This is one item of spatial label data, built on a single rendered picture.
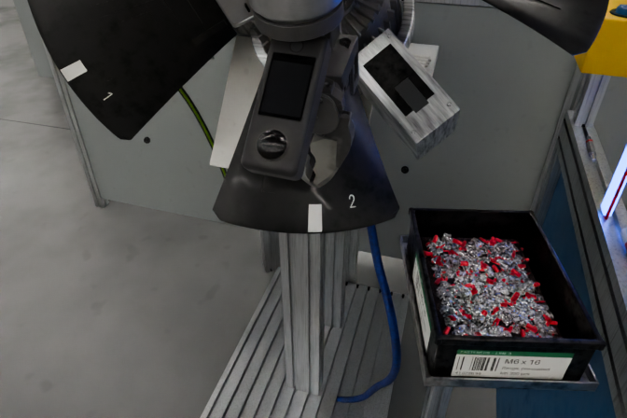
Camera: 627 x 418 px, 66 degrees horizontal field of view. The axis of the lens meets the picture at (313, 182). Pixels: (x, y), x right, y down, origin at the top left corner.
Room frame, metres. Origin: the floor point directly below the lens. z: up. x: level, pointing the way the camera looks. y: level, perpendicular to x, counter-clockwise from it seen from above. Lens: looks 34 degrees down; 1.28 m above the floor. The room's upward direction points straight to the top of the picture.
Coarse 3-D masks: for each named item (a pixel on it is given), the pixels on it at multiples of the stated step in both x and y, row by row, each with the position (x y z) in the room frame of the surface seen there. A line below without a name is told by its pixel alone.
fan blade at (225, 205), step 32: (256, 96) 0.50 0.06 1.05; (352, 96) 0.55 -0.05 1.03; (352, 160) 0.49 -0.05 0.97; (224, 192) 0.43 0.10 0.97; (256, 192) 0.44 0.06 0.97; (288, 192) 0.44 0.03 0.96; (320, 192) 0.45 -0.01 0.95; (384, 192) 0.48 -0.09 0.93; (256, 224) 0.42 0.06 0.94; (288, 224) 0.42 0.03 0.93; (352, 224) 0.44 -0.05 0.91
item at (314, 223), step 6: (312, 204) 0.44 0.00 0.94; (318, 204) 0.45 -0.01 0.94; (312, 210) 0.44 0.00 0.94; (318, 210) 0.44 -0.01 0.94; (312, 216) 0.43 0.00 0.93; (318, 216) 0.44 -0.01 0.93; (312, 222) 0.43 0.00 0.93; (318, 222) 0.43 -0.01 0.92; (312, 228) 0.43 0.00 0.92; (318, 228) 0.43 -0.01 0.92
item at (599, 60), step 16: (624, 0) 0.85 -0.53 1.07; (608, 16) 0.75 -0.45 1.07; (624, 16) 0.75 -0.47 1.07; (608, 32) 0.74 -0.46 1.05; (624, 32) 0.73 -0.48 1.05; (592, 48) 0.74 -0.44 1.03; (608, 48) 0.74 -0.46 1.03; (624, 48) 0.73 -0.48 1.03; (592, 64) 0.74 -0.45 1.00; (608, 64) 0.74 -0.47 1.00; (624, 64) 0.73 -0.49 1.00
